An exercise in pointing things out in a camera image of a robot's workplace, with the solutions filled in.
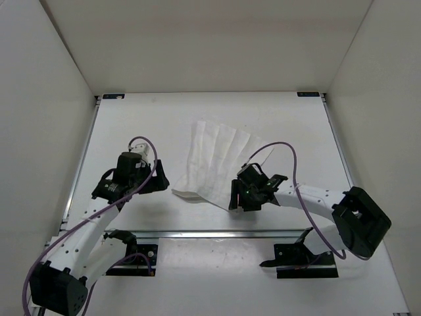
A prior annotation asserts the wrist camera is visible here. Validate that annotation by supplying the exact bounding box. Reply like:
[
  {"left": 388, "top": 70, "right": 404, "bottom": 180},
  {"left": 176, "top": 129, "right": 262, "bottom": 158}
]
[
  {"left": 237, "top": 163, "right": 266, "bottom": 185},
  {"left": 128, "top": 142, "right": 151, "bottom": 164}
]

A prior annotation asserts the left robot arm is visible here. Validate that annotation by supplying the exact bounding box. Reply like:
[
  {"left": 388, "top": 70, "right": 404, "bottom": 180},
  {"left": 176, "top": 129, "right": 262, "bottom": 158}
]
[{"left": 29, "top": 151, "right": 169, "bottom": 315}]

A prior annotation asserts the white pleated skirt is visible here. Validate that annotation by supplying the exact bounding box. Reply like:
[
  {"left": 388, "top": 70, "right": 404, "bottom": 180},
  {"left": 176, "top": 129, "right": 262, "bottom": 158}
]
[{"left": 172, "top": 121, "right": 273, "bottom": 211}]

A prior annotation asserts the left blue corner label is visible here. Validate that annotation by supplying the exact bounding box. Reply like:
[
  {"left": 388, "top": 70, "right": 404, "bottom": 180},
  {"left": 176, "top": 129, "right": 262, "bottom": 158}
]
[{"left": 102, "top": 93, "right": 125, "bottom": 99}]

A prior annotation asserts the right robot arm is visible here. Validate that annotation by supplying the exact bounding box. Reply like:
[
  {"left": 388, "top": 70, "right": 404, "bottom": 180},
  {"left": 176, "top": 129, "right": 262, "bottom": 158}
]
[{"left": 228, "top": 163, "right": 391, "bottom": 264}]

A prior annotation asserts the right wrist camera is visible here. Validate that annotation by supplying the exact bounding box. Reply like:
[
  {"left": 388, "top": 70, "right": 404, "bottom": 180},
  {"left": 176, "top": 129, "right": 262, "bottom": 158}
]
[{"left": 237, "top": 163, "right": 266, "bottom": 185}]

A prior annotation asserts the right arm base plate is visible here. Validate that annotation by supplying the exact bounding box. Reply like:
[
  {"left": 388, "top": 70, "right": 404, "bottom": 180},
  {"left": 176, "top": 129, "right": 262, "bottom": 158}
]
[{"left": 259, "top": 244, "right": 339, "bottom": 279}]

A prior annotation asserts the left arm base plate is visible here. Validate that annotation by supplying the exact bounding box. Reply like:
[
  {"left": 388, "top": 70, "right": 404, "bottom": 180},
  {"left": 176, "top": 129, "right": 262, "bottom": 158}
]
[{"left": 106, "top": 240, "right": 159, "bottom": 277}]

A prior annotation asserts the aluminium table front rail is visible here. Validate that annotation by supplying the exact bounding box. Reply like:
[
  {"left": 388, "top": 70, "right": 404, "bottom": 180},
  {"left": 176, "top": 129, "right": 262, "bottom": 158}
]
[{"left": 130, "top": 230, "right": 304, "bottom": 239}]

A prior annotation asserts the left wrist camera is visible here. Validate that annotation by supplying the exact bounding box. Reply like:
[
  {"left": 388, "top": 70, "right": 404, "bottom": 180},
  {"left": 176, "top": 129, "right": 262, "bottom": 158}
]
[{"left": 128, "top": 142, "right": 151, "bottom": 164}]

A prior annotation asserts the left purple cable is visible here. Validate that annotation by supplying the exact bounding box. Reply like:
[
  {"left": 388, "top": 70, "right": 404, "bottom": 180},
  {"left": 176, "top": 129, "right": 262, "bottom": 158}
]
[{"left": 21, "top": 135, "right": 159, "bottom": 316}]

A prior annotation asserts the right blue corner label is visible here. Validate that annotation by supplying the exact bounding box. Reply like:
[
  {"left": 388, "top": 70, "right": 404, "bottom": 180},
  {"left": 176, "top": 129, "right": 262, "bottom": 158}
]
[{"left": 297, "top": 92, "right": 320, "bottom": 97}]

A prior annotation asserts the blue corner label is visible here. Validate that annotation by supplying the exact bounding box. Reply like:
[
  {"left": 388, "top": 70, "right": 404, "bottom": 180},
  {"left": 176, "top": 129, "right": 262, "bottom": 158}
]
[
  {"left": 102, "top": 93, "right": 125, "bottom": 99},
  {"left": 297, "top": 92, "right": 320, "bottom": 97}
]

